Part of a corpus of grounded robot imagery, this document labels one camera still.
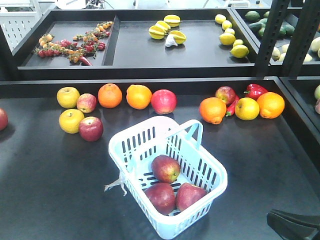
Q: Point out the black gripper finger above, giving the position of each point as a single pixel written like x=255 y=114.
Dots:
x=290 y=226

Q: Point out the red-green apple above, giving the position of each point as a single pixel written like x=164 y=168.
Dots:
x=165 y=169
x=162 y=197

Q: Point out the light blue plastic basket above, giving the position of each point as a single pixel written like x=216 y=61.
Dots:
x=133 y=150

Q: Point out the orange near divider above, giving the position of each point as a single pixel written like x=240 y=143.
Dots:
x=271 y=105

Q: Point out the yellow apple by oranges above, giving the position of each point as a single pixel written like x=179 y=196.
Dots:
x=247 y=109

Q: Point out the red chili pepper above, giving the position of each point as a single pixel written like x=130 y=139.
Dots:
x=230 y=111

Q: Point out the pale yellow pear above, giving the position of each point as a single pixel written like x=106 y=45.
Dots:
x=317 y=97

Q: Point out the red bell pepper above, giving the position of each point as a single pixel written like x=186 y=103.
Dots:
x=254 y=91

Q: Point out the orange with navel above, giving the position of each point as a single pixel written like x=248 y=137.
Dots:
x=212 y=110

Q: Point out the red apple by pepper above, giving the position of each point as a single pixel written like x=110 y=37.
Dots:
x=226 y=94

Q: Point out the large red apple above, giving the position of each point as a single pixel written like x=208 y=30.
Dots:
x=163 y=101

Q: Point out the orange right of pair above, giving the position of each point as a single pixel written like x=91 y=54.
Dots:
x=138 y=96

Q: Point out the orange of pair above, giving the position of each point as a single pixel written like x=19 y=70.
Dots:
x=138 y=96
x=109 y=95

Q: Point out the white garlic bulb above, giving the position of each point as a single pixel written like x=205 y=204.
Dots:
x=170 y=41

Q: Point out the dark red apple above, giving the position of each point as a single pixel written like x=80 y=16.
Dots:
x=91 y=128

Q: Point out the orange left of pair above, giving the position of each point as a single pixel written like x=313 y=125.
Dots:
x=109 y=95

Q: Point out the small pink-red apple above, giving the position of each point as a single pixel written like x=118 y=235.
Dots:
x=86 y=103

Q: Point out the black wooden produce stand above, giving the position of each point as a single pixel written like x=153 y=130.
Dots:
x=52 y=183

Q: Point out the yellow apple front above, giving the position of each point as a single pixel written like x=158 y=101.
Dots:
x=69 y=120

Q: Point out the yellow apple rear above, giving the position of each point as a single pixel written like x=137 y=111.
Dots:
x=67 y=97

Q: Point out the upper black produce tray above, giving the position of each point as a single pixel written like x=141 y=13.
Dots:
x=130 y=51

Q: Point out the red apple far corner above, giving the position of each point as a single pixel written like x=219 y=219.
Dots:
x=3 y=119

